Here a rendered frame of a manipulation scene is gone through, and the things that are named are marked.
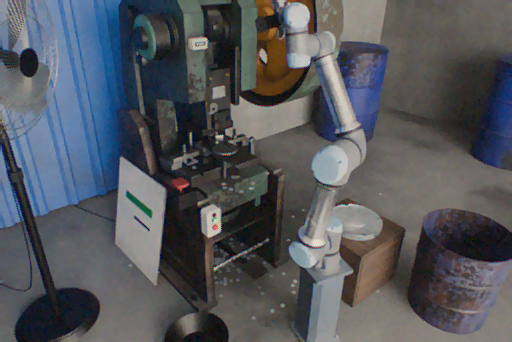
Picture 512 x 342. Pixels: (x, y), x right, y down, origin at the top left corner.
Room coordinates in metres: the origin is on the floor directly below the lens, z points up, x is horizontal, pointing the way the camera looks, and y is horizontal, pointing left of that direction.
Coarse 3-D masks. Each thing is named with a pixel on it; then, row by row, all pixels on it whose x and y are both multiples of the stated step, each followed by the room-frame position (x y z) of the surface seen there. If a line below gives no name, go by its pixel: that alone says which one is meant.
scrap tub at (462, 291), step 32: (448, 224) 1.77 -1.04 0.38; (480, 224) 1.72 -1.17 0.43; (416, 256) 1.62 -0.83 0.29; (448, 256) 1.43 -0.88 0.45; (480, 256) 1.67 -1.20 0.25; (416, 288) 1.54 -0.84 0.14; (448, 288) 1.41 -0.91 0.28; (480, 288) 1.37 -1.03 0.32; (448, 320) 1.39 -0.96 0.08; (480, 320) 1.40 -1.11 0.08
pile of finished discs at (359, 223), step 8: (336, 208) 1.90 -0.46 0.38; (344, 208) 1.91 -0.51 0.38; (352, 208) 1.91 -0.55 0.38; (360, 208) 1.91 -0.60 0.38; (368, 208) 1.90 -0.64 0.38; (336, 216) 1.82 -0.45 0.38; (344, 216) 1.82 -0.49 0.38; (352, 216) 1.82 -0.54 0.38; (360, 216) 1.82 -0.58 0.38; (368, 216) 1.83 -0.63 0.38; (376, 216) 1.83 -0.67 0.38; (344, 224) 1.75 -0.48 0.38; (352, 224) 1.75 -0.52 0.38; (360, 224) 1.75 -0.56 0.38; (368, 224) 1.76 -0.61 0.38; (376, 224) 1.76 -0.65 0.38; (344, 232) 1.68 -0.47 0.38; (352, 232) 1.68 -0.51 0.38; (360, 232) 1.68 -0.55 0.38; (368, 232) 1.69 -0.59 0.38; (376, 232) 1.68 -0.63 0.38; (360, 240) 1.65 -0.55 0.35
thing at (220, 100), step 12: (216, 72) 1.84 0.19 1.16; (228, 72) 1.88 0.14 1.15; (216, 84) 1.83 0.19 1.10; (228, 84) 1.88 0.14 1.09; (216, 96) 1.83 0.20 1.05; (228, 96) 1.88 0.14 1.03; (192, 108) 1.88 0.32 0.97; (216, 108) 1.82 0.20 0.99; (228, 108) 1.88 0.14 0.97; (204, 120) 1.81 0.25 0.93; (216, 120) 1.79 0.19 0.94; (228, 120) 1.83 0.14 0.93
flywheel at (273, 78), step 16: (256, 0) 2.20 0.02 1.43; (288, 0) 2.03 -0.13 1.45; (304, 0) 1.91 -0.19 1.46; (272, 32) 2.08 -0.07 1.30; (272, 48) 2.10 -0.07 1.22; (256, 64) 2.19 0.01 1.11; (272, 64) 2.10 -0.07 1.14; (256, 80) 2.16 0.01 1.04; (272, 80) 2.10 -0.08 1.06; (288, 80) 1.96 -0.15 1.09
